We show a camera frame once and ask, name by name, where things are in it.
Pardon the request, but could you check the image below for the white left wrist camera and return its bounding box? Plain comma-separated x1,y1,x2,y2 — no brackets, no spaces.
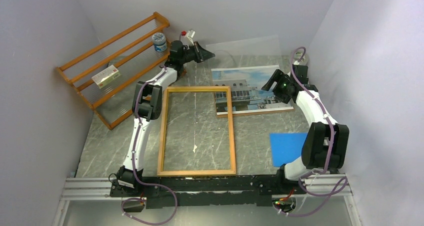
179,29,196,45

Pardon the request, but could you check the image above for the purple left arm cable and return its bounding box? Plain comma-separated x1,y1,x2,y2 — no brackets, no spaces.
120,65,179,226

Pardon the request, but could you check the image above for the printed building photo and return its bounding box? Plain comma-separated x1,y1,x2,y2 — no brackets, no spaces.
211,65,294,116

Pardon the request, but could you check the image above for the blue white round jar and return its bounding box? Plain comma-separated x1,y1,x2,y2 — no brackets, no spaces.
151,33,167,52

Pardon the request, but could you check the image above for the yellow wooden picture frame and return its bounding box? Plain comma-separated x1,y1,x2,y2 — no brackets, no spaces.
156,86,237,177

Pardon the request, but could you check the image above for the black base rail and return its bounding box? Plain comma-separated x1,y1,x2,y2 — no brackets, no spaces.
109,173,305,209

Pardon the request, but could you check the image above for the orange wooden rack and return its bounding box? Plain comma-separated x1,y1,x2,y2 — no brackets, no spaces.
56,12,170,130

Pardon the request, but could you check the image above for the blue foam pad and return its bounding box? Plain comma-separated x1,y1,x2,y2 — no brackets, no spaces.
269,133,307,167

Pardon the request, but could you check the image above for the aluminium extrusion rail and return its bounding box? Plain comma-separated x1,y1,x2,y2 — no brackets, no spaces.
61,174,352,200

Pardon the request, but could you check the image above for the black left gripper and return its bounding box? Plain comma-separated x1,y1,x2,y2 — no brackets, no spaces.
180,42,216,65

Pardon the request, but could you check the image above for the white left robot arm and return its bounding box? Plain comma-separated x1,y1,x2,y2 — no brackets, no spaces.
116,40,215,196

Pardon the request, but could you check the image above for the clear acrylic sheet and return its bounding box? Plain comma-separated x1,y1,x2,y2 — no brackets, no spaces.
206,35,285,69

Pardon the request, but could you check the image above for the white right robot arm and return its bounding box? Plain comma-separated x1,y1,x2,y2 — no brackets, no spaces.
262,65,349,193

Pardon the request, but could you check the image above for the clear tape roll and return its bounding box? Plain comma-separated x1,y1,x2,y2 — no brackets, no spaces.
290,49,309,66

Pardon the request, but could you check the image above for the small white green box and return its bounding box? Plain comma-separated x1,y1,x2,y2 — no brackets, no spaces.
91,65,121,89

